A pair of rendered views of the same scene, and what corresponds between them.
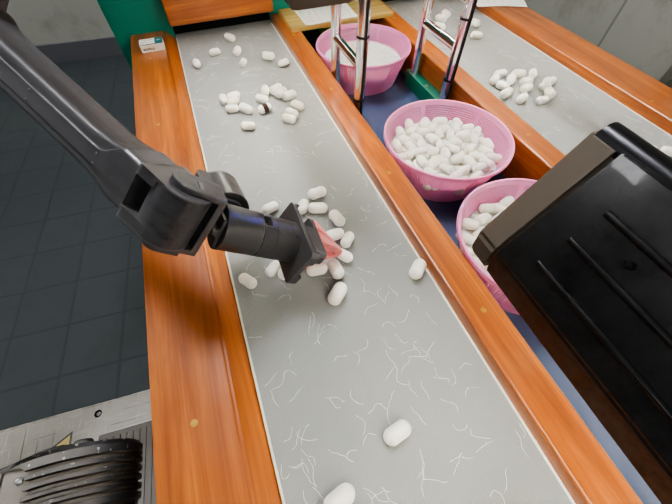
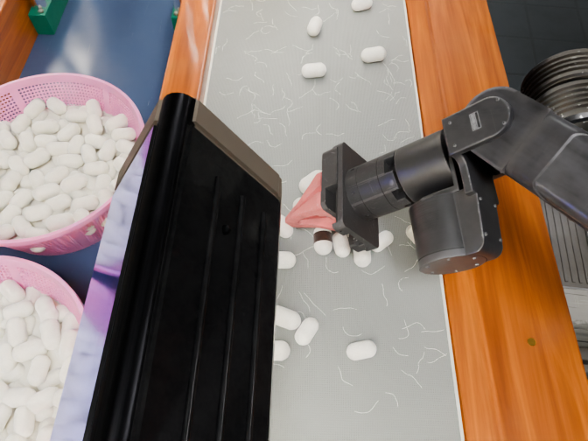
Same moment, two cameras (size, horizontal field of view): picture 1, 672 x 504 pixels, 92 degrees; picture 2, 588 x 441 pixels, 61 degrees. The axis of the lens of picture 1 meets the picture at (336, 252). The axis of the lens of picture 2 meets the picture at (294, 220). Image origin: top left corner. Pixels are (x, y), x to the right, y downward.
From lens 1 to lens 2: 0.58 m
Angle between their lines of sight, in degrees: 64
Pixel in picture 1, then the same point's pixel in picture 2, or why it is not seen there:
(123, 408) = (576, 308)
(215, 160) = not seen: outside the picture
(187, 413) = not seen: hidden behind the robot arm
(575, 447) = (196, 20)
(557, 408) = (185, 38)
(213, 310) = not seen: hidden behind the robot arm
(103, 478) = (552, 101)
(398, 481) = (326, 55)
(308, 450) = (387, 87)
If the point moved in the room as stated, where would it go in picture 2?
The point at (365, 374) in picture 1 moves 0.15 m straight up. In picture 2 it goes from (318, 115) to (323, 22)
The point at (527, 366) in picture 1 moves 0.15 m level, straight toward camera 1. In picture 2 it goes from (181, 63) to (288, 59)
